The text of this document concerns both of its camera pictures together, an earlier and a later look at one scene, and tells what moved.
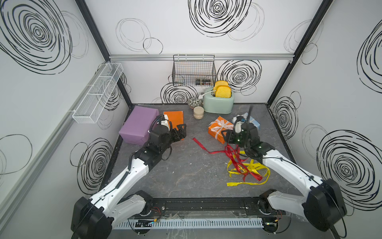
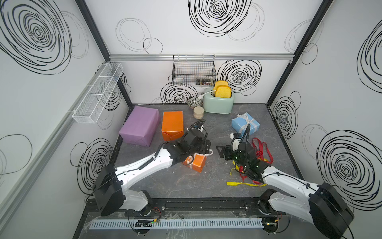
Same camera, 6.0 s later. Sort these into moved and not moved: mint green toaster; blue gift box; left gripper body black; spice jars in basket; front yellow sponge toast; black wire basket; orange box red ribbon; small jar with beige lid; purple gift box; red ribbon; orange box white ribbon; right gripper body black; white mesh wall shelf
Moved: red ribbon; orange box white ribbon; right gripper body black; left gripper body black
Not moved: purple gift box; spice jars in basket; black wire basket; white mesh wall shelf; front yellow sponge toast; small jar with beige lid; mint green toaster; orange box red ribbon; blue gift box
